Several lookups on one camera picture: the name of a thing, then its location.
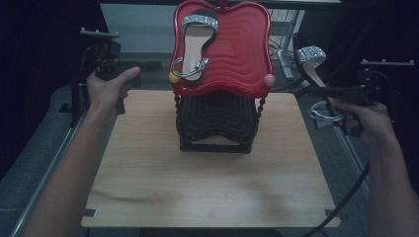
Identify white power strip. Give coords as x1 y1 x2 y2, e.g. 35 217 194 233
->
300 74 319 88

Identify black curtain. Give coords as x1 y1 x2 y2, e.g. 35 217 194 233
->
0 0 124 181
329 0 419 196

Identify person's right hand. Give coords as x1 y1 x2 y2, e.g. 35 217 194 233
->
332 100 398 146

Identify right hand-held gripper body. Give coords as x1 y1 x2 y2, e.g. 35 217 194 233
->
343 58 416 107

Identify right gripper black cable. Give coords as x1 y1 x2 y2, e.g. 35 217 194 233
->
301 69 403 237

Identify person's left hand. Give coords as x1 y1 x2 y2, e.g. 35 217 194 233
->
85 66 141 113

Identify black silver heeled sandal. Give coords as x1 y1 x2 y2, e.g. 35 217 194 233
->
293 32 348 130
170 8 219 83

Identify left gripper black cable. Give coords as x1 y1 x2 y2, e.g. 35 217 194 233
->
76 44 97 102

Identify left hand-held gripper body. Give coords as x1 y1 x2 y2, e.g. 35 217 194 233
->
79 28 141 81

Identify tangle of floor cables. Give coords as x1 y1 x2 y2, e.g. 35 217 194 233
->
268 35 299 73

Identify red and black tiered rack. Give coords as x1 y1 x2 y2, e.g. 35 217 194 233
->
168 0 277 154

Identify aluminium floor rail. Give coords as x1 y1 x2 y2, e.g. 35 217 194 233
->
323 102 372 201
9 98 94 237

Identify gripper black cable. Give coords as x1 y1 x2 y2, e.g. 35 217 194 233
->
301 69 403 237
76 44 97 102

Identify white metal desk leg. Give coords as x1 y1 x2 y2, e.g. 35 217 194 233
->
276 9 306 82

